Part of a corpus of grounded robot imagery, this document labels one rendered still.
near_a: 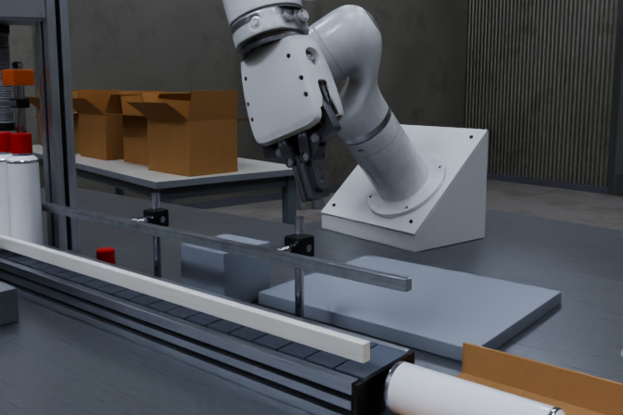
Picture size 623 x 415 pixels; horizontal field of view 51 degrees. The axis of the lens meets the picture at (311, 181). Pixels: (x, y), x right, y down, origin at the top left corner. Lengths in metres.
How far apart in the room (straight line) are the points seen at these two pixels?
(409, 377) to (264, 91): 0.33
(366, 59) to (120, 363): 0.70
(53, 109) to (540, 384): 1.00
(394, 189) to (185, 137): 1.65
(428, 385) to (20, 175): 0.78
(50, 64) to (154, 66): 4.84
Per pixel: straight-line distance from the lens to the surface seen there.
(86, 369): 0.85
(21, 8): 1.38
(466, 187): 1.45
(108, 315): 0.95
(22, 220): 1.21
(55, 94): 1.37
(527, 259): 1.36
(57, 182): 1.38
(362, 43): 1.24
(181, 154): 2.95
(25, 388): 0.83
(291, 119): 0.69
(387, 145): 1.34
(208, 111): 2.94
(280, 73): 0.70
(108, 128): 3.68
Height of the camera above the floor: 1.16
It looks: 8 degrees down
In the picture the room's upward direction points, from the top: straight up
